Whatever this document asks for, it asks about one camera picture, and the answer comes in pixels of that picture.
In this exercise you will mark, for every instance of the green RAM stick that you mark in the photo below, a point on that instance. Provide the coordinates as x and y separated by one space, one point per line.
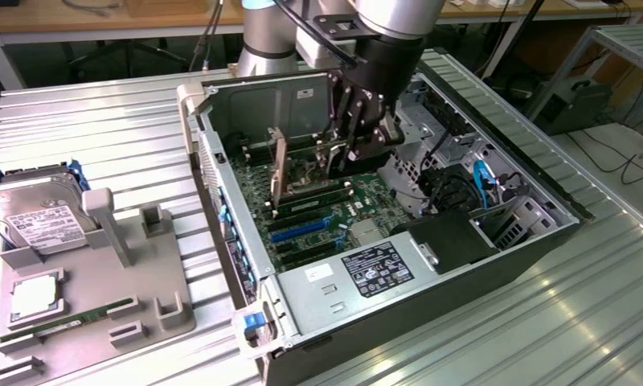
311 203
64 322

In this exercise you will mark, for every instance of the black plastic fan shroud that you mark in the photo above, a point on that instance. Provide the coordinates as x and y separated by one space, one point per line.
450 241

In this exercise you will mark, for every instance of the wooden desk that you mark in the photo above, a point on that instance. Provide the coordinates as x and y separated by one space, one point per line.
568 10

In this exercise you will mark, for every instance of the silver chipset heatsink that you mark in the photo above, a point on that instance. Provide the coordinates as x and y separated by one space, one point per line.
365 232

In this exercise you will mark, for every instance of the CPU socket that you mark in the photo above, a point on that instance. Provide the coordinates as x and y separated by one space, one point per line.
311 187

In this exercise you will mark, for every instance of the metal disk bay cage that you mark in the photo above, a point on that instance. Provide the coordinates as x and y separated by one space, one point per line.
402 181

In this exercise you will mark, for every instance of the silver slotted disk bay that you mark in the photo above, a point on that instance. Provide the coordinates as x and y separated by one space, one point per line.
520 225

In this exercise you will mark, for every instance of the silver power supply unit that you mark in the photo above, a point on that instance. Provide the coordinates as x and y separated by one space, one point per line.
327 297

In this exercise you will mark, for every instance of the silver CPU chip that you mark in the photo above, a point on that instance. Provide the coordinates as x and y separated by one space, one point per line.
35 297

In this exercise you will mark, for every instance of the open black PC case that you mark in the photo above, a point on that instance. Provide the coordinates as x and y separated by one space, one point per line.
461 321

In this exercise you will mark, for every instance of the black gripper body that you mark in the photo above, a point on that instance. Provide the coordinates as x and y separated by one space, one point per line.
386 68

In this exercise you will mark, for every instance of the metal slat side table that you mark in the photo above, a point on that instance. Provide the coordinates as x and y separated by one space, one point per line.
638 44

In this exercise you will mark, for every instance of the short black expansion slot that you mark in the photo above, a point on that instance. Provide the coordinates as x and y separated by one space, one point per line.
285 248

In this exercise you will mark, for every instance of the blue expansion slot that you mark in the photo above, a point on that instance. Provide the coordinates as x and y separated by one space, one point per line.
300 232

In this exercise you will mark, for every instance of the blue case latch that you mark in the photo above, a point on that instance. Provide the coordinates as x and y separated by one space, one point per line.
253 321

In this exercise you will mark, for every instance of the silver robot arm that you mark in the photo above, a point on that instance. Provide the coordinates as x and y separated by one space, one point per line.
397 16

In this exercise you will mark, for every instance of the graphics card with metal bracket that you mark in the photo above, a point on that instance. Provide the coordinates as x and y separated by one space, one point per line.
280 169

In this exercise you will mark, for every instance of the hard disk with white label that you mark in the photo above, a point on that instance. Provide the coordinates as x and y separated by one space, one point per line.
43 231

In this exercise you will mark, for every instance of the blue slot retention clip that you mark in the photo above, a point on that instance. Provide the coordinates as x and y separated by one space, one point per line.
236 246
252 277
245 262
231 231
224 212

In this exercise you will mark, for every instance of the green motherboard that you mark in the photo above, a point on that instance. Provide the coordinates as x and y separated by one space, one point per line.
369 197

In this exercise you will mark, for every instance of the grey parts rack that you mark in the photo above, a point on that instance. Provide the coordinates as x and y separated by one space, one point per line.
85 289

